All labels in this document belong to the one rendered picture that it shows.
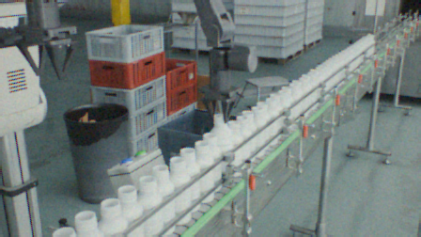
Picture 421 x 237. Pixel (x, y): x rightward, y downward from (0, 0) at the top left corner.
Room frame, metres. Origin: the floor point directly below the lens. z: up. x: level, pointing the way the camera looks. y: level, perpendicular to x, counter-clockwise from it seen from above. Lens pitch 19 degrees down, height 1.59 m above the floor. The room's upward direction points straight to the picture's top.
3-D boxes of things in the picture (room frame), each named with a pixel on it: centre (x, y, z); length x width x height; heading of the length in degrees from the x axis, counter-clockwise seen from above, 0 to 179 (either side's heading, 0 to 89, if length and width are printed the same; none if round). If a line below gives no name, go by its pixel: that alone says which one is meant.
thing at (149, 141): (3.77, 0.72, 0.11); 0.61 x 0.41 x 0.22; 156
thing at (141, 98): (3.77, 0.72, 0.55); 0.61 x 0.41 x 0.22; 157
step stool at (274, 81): (4.87, -0.61, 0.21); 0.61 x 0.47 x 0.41; 24
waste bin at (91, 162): (2.92, 0.81, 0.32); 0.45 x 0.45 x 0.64
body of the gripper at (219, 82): (1.15, -0.02, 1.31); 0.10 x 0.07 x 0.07; 60
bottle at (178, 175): (0.95, 0.08, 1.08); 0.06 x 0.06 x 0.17
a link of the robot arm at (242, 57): (1.14, -0.06, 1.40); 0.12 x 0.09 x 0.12; 60
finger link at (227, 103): (1.15, -0.03, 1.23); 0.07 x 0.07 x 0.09; 60
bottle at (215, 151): (1.10, 0.00, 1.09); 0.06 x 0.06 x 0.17
